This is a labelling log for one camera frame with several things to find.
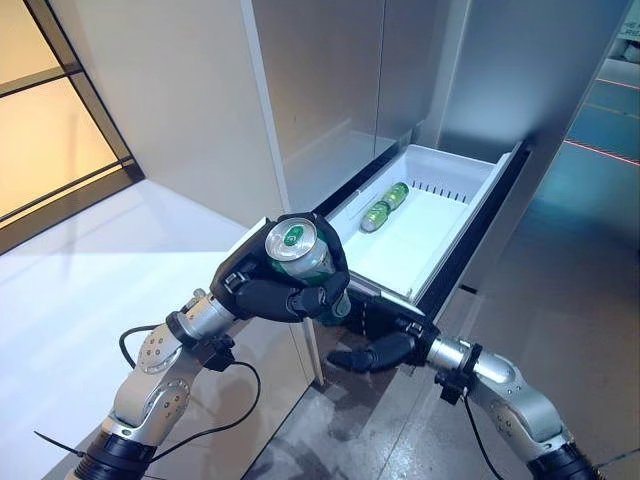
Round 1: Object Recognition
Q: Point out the tall white cabinet panel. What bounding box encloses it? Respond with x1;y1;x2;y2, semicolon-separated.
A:
49;0;326;386

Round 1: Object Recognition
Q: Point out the silver fridge body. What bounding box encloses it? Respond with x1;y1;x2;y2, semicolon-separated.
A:
252;0;631;301

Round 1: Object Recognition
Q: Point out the black framed lit window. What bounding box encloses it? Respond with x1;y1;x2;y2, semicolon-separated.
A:
0;0;146;229

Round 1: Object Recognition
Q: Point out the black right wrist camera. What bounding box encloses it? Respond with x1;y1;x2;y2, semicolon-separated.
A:
434;367;469;404

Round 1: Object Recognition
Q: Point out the white fridge drawer silver front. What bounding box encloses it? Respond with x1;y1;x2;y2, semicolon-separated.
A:
309;141;531;321

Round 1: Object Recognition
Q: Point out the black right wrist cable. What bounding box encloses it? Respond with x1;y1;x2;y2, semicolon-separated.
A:
462;394;506;480

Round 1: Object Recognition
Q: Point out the white counter cabinet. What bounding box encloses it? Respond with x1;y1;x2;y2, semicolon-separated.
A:
0;178;321;480

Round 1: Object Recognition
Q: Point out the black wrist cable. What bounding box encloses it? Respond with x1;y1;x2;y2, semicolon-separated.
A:
462;394;506;480
118;324;261;451

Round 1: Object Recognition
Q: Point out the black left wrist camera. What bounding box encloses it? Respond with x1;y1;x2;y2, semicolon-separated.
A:
197;335;236;371

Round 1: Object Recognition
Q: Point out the wall poster with text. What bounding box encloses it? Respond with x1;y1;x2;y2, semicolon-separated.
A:
617;0;640;51

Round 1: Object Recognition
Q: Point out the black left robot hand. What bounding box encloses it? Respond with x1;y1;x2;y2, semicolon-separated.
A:
209;212;351;324

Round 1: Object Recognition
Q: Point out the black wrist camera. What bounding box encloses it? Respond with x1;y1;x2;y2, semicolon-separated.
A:
197;335;236;371
434;367;469;404

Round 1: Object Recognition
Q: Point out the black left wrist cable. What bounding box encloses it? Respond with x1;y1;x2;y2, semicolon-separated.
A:
118;324;261;451

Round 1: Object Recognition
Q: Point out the tall green beer can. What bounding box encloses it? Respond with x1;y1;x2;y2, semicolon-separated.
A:
264;215;354;326

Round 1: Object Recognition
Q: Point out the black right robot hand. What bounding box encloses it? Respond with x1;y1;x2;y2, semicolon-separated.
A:
327;294;441;374

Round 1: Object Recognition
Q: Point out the small green drink can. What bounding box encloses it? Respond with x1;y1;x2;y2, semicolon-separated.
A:
360;200;392;233
382;182;411;209

